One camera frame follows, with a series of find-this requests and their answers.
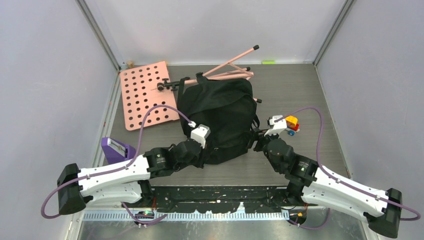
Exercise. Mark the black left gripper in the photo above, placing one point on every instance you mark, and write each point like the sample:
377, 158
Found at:
200, 161

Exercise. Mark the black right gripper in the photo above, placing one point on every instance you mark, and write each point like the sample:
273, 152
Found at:
257, 148

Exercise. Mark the black backpack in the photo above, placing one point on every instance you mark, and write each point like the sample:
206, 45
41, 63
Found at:
228, 108

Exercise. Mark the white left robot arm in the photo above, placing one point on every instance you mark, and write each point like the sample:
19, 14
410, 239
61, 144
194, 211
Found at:
124, 181

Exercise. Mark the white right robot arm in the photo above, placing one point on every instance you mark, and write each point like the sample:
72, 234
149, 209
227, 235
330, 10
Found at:
314, 185

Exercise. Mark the colourful toy block car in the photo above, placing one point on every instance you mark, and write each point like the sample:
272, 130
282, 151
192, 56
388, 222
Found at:
292, 125

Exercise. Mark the pink perforated board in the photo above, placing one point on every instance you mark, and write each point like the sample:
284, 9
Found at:
139, 92

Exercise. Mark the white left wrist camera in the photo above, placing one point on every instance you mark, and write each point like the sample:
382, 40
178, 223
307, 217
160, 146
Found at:
199, 133

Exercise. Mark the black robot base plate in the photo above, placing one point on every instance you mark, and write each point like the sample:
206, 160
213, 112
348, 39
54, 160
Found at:
217, 199

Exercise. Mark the aluminium frame rail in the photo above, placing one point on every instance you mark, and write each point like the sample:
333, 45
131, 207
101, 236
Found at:
218, 199

